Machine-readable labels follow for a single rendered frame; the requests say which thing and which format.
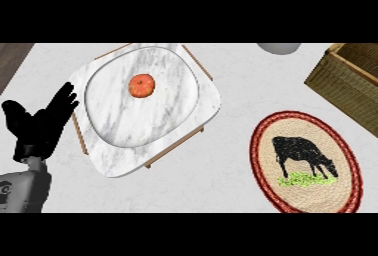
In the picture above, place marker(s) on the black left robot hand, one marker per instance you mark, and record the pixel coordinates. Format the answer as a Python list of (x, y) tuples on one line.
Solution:
[(39, 128)]

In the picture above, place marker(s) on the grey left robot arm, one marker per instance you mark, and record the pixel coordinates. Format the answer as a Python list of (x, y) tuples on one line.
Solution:
[(22, 188)]

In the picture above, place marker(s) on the oval woven cow placemat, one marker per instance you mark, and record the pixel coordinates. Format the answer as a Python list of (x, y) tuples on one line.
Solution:
[(304, 162)]

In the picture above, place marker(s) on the brown wicker basket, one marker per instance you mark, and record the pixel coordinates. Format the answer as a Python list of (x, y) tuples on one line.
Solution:
[(349, 83)]

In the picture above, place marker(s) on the dark wooden panel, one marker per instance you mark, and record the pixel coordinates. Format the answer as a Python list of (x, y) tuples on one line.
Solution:
[(12, 60)]

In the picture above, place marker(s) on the white marble tray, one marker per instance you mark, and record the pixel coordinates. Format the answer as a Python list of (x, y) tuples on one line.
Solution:
[(142, 106)]

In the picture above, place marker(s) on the orange tomato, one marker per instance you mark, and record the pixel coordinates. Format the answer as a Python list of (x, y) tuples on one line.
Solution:
[(142, 85)]

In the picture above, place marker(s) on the grey rounded object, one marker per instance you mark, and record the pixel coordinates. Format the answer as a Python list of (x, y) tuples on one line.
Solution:
[(279, 47)]

